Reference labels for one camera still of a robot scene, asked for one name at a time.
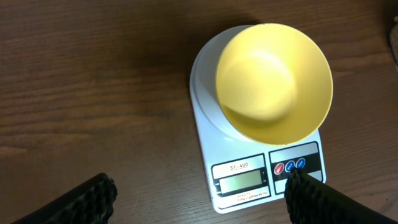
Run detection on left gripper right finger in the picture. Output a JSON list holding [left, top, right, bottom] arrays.
[[284, 168, 397, 224]]

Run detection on white digital kitchen scale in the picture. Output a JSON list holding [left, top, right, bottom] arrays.
[[190, 26, 326, 213]]

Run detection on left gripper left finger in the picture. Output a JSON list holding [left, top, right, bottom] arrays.
[[12, 173, 118, 224]]

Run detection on yellow plastic bowl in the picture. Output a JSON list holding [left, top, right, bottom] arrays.
[[215, 23, 333, 146]]

